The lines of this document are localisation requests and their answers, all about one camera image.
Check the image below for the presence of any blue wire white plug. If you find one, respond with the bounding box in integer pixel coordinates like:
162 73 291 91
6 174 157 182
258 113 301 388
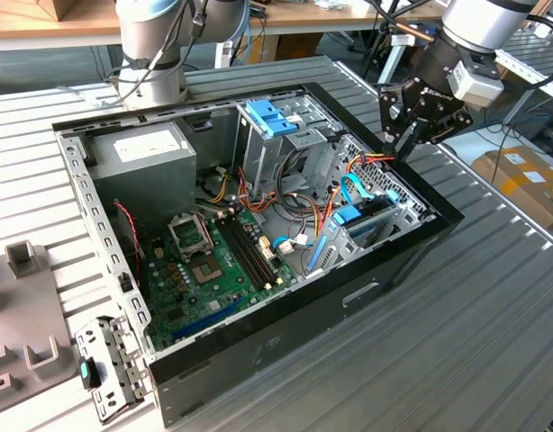
272 234 314 258

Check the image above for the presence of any light blue data wire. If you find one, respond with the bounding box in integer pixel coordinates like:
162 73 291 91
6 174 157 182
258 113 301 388
340 172 385 206

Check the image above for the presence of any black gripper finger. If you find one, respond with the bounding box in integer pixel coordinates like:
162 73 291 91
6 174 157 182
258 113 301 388
395 104 476 162
377 83 407 158

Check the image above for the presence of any black tripod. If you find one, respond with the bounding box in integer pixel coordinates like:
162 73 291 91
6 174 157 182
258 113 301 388
362 0 397 89

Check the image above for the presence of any blue drive cage latch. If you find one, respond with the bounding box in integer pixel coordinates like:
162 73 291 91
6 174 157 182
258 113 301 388
247 99 301 139

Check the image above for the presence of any CPU socket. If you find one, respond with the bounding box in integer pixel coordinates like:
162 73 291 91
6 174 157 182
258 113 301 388
189 254 226 288

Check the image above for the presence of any grey metal disk bay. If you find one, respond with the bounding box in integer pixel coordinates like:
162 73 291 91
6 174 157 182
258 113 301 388
302 188 438 278

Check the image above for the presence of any orange red wire bundle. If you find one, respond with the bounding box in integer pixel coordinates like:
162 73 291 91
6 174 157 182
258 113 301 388
237 165 278 213
314 186 340 238

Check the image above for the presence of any yellow wire bundle white plug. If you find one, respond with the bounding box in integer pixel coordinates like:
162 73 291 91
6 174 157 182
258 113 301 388
206 165 231 204

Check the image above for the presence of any thin wire locking lever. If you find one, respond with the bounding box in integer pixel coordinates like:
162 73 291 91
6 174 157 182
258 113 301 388
198 211 214 251

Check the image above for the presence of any metal socket cover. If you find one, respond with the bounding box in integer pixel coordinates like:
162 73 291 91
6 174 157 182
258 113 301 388
167 211 214 258

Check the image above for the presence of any grey parts rack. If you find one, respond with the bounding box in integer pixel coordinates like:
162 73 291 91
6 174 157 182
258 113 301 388
0 240 77 418

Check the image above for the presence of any hard disk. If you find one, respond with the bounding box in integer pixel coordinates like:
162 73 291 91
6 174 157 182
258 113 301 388
305 188 402 275

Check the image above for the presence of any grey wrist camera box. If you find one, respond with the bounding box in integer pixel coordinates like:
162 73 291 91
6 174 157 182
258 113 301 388
447 58 505 109

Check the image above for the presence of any green motherboard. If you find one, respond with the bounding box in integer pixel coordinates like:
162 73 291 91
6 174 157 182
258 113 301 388
143 209 300 355

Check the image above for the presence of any black blue bracket latch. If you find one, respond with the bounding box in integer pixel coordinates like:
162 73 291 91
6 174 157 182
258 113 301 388
77 355 103 391

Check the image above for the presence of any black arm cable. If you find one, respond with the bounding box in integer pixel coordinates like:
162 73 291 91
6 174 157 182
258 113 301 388
104 0 211 108

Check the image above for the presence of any brown wooden box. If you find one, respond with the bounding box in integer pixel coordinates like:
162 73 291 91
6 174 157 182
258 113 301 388
32 0 79 23

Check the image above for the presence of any metal frame slat table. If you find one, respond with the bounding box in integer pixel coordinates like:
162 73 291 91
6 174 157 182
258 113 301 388
438 31 553 131

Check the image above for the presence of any grey metal drive cage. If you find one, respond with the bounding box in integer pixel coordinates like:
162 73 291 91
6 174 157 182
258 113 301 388
234 96 345 202

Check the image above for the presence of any blue expansion slot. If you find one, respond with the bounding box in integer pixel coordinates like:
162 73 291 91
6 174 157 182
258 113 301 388
170 294 246 344

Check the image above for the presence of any grey slotted metal bracket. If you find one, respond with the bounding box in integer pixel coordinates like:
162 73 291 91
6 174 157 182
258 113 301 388
73 314 152 425

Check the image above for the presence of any black case fan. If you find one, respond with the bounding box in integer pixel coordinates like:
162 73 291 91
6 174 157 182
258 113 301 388
109 197 150 298

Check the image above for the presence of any red black twisted wire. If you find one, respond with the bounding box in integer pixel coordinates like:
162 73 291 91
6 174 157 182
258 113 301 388
113 201 145 293

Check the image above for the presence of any black RAM slot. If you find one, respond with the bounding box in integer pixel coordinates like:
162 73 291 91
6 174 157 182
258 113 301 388
222 218 265 290
215 219 259 292
234 215 277 287
228 217 271 289

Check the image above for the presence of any grey power supply unit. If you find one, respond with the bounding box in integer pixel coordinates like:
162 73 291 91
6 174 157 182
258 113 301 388
89 121 199 221

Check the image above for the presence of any black cable bundle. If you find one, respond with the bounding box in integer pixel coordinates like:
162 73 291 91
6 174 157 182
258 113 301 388
275 150 313 217

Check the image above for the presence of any long wooden desk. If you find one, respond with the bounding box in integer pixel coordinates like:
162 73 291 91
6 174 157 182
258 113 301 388
0 0 444 50

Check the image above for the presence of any cardboard box with labels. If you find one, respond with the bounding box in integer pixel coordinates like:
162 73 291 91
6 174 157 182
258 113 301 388
472 146 553 235

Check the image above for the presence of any black open PC case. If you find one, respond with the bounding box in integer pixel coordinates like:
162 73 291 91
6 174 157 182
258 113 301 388
50 80 466 428

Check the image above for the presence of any orange yellow power wire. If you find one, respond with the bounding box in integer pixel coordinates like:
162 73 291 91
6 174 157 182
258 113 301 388
346 150 399 171

